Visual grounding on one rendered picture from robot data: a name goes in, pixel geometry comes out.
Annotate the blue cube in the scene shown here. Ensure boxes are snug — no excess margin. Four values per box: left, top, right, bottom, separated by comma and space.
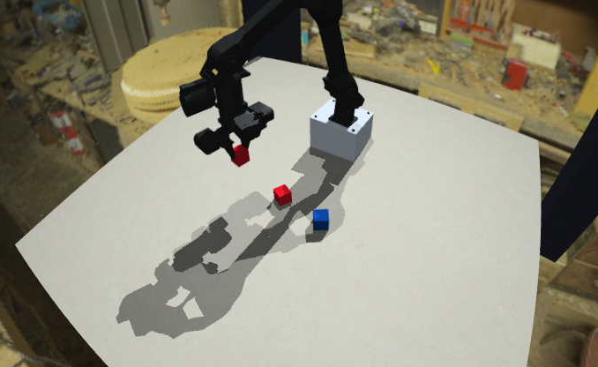
313, 209, 330, 230

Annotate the red cube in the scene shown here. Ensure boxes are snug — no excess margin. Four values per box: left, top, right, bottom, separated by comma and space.
231, 144, 250, 167
273, 184, 292, 206

